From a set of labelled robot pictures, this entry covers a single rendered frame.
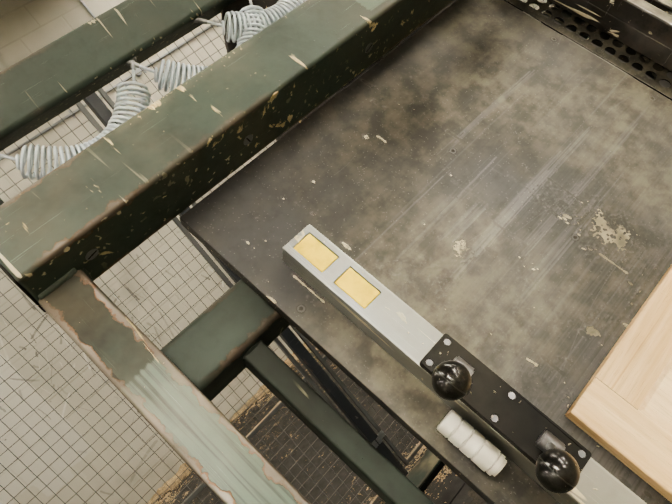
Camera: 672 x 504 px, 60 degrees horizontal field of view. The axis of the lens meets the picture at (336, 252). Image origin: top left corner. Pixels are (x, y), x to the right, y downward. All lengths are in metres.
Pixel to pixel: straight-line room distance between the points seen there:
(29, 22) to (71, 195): 4.96
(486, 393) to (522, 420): 0.05
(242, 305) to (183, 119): 0.25
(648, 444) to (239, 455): 0.46
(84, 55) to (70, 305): 0.65
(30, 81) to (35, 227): 0.55
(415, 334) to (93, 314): 0.37
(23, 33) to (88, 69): 4.38
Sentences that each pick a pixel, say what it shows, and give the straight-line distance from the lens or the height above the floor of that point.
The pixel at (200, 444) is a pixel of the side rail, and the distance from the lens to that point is 0.65.
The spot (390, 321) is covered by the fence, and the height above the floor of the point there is 1.56.
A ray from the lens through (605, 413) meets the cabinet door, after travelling 0.76.
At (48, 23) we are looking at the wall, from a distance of 5.68.
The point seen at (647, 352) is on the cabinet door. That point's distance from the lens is 0.81.
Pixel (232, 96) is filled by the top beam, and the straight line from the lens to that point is 0.80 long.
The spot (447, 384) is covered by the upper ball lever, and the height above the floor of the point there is 1.55.
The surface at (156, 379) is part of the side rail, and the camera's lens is 0.67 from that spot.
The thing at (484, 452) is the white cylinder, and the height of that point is 1.41.
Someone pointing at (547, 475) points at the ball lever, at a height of 1.45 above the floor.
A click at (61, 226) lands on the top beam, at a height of 1.88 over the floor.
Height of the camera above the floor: 1.83
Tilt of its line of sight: 13 degrees down
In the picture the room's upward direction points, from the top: 37 degrees counter-clockwise
